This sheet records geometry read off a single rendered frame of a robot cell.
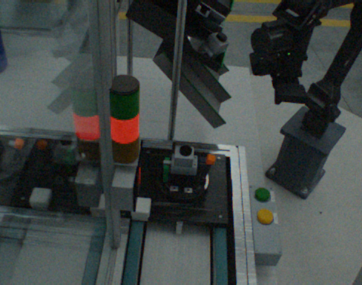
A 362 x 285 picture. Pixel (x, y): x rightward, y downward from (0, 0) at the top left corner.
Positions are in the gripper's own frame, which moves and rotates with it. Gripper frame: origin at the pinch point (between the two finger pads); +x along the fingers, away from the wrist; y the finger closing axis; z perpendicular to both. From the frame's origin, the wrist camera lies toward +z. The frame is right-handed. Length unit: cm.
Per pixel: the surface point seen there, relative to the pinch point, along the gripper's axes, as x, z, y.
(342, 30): 125, -136, -289
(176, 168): 20.6, 21.7, 7.2
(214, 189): 28.5, 11.2, 6.5
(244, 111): 39, -2, -40
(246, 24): 125, -38, -280
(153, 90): 39, 32, -48
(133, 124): -9.4, 29.8, 25.7
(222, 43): -0.3, 12.6, -18.5
